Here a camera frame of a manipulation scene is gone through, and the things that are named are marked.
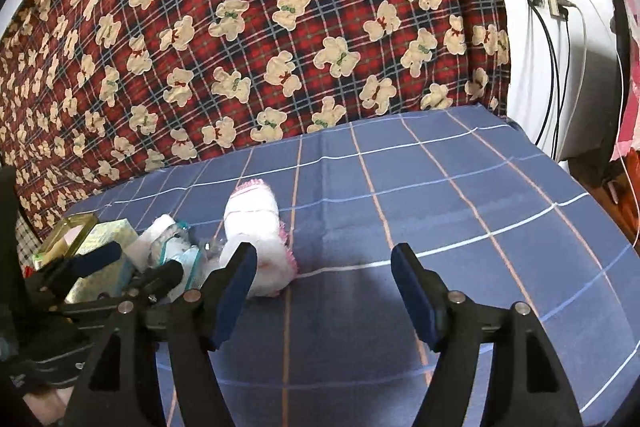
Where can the yellow green tissue packet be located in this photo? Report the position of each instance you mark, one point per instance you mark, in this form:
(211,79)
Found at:
(102,239)

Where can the white towel with pink trim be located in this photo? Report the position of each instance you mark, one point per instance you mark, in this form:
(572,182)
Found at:
(255,227)

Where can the gold rectangular tin box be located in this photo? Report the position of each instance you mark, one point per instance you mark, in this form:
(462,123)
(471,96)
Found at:
(60,234)

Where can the black chair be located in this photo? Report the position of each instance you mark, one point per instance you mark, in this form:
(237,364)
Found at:
(622,57)

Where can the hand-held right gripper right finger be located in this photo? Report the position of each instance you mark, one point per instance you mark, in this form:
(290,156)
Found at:
(415,302)

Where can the clear plastic bag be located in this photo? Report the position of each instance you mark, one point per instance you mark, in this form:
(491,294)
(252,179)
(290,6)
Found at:
(189,257)

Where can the blue plaid bed sheet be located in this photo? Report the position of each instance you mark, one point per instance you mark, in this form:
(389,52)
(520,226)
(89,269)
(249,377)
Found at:
(450,207)

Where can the red plaid bear blanket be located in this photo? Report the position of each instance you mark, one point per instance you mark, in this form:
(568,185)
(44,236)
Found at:
(250,32)

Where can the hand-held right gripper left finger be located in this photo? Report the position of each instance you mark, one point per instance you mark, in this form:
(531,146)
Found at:
(235,292)

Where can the white rolled cloth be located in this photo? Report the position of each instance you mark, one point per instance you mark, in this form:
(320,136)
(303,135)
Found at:
(162,227)

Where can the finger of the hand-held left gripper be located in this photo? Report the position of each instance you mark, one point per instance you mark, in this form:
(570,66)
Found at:
(162,279)
(95,257)

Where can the pink cloth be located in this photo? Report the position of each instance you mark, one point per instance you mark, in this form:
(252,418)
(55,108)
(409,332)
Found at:
(632,117)

